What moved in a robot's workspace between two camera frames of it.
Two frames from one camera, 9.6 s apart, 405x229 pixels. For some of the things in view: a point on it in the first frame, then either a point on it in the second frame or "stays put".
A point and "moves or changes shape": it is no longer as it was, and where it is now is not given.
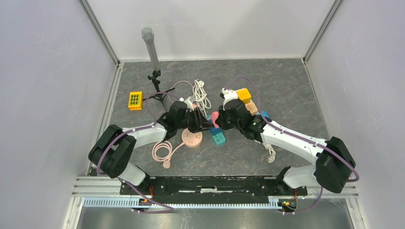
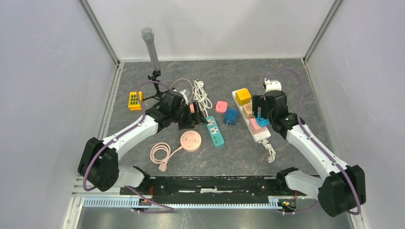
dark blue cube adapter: [215, 130] moves or changes shape
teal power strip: [218, 138] stays put
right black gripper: [220, 120] to [258, 101]
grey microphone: [148, 35] stays put
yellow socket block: [135, 100] stays put
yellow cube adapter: [244, 95] stays put
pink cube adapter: [214, 116] moves or changes shape
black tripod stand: [160, 94] stays put
